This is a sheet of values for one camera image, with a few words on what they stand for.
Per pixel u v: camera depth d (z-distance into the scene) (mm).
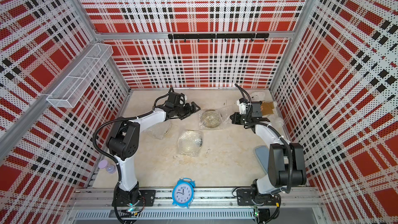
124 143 522
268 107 992
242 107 821
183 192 734
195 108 883
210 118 955
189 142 906
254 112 704
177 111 821
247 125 666
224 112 1078
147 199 738
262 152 862
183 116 870
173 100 780
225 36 887
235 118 785
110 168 802
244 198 733
